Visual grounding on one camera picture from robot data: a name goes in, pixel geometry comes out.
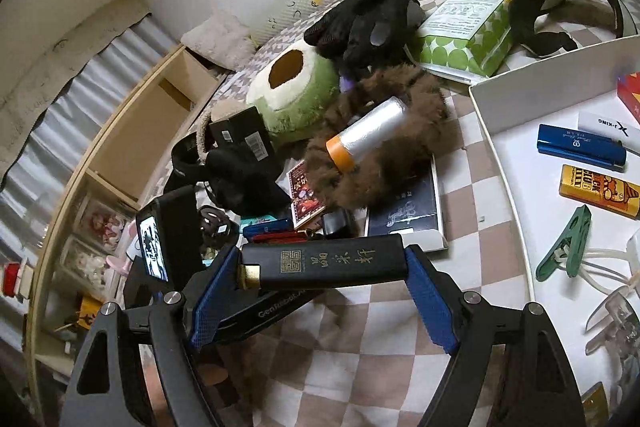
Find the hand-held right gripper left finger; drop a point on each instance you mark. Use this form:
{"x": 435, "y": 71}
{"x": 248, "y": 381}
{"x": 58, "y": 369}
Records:
{"x": 215, "y": 292}

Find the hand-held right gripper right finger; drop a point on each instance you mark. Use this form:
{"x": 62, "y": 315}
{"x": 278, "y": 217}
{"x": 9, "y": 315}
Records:
{"x": 430, "y": 302}

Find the black lighter with gold end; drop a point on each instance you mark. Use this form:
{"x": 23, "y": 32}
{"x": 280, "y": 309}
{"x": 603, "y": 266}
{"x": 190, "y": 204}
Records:
{"x": 325, "y": 263}

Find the white shallow box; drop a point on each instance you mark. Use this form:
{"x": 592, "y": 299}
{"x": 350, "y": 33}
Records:
{"x": 515, "y": 187}

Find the yellow printed lighter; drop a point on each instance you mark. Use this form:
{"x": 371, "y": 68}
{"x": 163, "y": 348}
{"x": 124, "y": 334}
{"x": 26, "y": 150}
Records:
{"x": 597, "y": 191}

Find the white and black handheld device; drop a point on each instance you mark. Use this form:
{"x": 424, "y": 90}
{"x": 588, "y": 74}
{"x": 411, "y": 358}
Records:
{"x": 135, "y": 252}

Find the pink plastic toy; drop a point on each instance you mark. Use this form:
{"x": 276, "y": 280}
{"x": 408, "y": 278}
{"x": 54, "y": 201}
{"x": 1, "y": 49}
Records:
{"x": 120, "y": 252}

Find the clear box of toy figures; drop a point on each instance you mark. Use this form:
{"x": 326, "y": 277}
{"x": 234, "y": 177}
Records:
{"x": 102, "y": 224}
{"x": 87, "y": 264}

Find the black visor cap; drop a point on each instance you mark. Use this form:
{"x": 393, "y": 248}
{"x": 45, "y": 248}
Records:
{"x": 182, "y": 162}

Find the teal packet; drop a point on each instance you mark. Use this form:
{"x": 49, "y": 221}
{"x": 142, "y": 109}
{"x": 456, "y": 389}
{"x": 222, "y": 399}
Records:
{"x": 255, "y": 220}

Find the black knit hat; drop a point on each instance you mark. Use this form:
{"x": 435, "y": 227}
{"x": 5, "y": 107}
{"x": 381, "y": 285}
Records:
{"x": 245, "y": 182}

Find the dark blue flat box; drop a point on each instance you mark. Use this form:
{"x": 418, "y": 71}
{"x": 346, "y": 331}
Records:
{"x": 405, "y": 212}

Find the wooden bedside shelf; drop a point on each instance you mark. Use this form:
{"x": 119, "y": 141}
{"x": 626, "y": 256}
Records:
{"x": 145, "y": 122}

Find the yellow box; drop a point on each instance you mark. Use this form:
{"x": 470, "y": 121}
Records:
{"x": 89, "y": 312}

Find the grey curtain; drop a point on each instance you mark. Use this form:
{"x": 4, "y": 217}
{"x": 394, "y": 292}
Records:
{"x": 55, "y": 207}

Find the black box with label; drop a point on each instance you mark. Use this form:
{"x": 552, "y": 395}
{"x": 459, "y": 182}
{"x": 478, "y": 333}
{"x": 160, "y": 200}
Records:
{"x": 242, "y": 132}

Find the red card pack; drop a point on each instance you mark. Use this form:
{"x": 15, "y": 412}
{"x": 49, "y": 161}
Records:
{"x": 302, "y": 202}

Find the brown furry scrunchie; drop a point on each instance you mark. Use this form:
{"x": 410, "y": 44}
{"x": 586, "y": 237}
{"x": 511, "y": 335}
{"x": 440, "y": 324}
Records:
{"x": 400, "y": 172}

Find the green clothes peg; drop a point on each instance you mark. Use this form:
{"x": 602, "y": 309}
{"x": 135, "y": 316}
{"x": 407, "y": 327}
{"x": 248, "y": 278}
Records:
{"x": 565, "y": 242}

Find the red and white toy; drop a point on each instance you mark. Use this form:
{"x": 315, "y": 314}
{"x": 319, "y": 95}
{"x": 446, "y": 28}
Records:
{"x": 15, "y": 277}

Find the silver roll with orange cap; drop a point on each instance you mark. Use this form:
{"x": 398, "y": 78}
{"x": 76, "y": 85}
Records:
{"x": 370, "y": 134}

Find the green round plush toy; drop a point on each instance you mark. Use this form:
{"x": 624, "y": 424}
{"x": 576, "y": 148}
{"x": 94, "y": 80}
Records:
{"x": 300, "y": 97}

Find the beige printed curtain valance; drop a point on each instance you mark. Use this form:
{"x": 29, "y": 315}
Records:
{"x": 60, "y": 72}

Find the flat gold case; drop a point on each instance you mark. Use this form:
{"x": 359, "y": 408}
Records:
{"x": 595, "y": 404}

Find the fluffy white pillow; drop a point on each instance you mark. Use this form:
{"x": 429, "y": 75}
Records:
{"x": 220, "y": 39}

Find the white lighter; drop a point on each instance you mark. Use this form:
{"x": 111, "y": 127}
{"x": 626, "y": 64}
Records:
{"x": 607, "y": 129}

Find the green dotted tissue pack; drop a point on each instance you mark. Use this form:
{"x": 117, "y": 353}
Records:
{"x": 465, "y": 32}

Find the black gloves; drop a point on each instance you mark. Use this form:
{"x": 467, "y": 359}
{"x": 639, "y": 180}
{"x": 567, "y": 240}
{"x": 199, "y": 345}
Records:
{"x": 370, "y": 22}

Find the red and blue cigarette pack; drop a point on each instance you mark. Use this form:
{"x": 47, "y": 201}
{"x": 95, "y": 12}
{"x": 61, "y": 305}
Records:
{"x": 631, "y": 91}

